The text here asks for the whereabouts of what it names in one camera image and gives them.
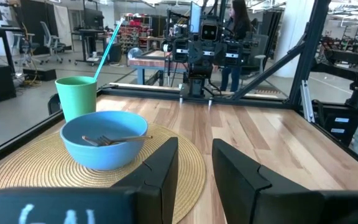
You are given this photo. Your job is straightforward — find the black aluminium table frame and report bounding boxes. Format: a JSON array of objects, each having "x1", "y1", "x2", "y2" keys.
[{"x1": 0, "y1": 0, "x2": 358, "y2": 175}]

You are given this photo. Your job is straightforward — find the wooden workbench blue legs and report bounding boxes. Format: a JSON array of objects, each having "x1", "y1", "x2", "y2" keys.
[{"x1": 127, "y1": 49, "x2": 189, "y2": 86}]

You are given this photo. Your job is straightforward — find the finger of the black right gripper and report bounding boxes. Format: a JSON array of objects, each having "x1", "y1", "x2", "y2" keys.
[
  {"x1": 196, "y1": 42, "x2": 210, "y2": 65},
  {"x1": 209, "y1": 42, "x2": 223, "y2": 65}
]

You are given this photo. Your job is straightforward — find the round woven gold placemat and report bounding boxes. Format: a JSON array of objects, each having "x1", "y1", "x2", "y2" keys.
[{"x1": 0, "y1": 123, "x2": 207, "y2": 224}]

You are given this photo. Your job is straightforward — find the gold fork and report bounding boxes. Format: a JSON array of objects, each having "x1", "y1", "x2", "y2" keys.
[{"x1": 96, "y1": 134, "x2": 154, "y2": 147}]

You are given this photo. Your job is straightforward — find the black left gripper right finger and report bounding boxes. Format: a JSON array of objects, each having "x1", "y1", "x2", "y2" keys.
[{"x1": 212, "y1": 138, "x2": 358, "y2": 224}]

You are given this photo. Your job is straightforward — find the green cup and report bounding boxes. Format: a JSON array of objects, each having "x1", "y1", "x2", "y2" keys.
[{"x1": 55, "y1": 76, "x2": 98, "y2": 123}]

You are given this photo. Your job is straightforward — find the blue straw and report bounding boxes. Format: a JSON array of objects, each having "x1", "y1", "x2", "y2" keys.
[{"x1": 93, "y1": 17, "x2": 126, "y2": 82}]

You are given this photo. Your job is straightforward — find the black standing desk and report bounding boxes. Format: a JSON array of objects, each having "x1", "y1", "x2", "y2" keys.
[{"x1": 72, "y1": 7, "x2": 106, "y2": 67}]

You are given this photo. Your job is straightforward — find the white office chair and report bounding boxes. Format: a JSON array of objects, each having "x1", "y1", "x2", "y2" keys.
[{"x1": 39, "y1": 21, "x2": 67, "y2": 65}]

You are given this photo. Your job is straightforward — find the flat black floor case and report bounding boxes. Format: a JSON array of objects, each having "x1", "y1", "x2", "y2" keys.
[{"x1": 22, "y1": 67, "x2": 57, "y2": 82}]

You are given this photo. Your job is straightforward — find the grey office chair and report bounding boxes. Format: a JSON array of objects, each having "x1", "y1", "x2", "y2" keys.
[{"x1": 244, "y1": 33, "x2": 270, "y2": 88}]

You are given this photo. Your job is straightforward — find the shelf with red bins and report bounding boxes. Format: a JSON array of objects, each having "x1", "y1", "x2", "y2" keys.
[{"x1": 118, "y1": 14, "x2": 154, "y2": 52}]

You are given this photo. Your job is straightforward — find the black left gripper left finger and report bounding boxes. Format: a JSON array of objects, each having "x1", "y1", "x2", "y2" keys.
[{"x1": 0, "y1": 136, "x2": 180, "y2": 224}]

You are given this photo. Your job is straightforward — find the blue bowl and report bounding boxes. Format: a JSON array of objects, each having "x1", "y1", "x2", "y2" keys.
[{"x1": 60, "y1": 110, "x2": 149, "y2": 172}]

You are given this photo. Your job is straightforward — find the silver frame bracket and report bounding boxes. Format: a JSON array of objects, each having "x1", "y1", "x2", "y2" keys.
[{"x1": 300, "y1": 79, "x2": 316, "y2": 124}]

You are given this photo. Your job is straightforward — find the blue lit monitor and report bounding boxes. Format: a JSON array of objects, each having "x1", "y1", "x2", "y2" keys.
[{"x1": 190, "y1": 1, "x2": 203, "y2": 34}]

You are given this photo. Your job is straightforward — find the person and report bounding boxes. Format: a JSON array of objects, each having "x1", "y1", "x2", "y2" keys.
[{"x1": 219, "y1": 0, "x2": 255, "y2": 93}]

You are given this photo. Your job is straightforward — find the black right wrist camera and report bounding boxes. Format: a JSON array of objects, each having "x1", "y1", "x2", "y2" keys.
[{"x1": 200, "y1": 23, "x2": 219, "y2": 42}]

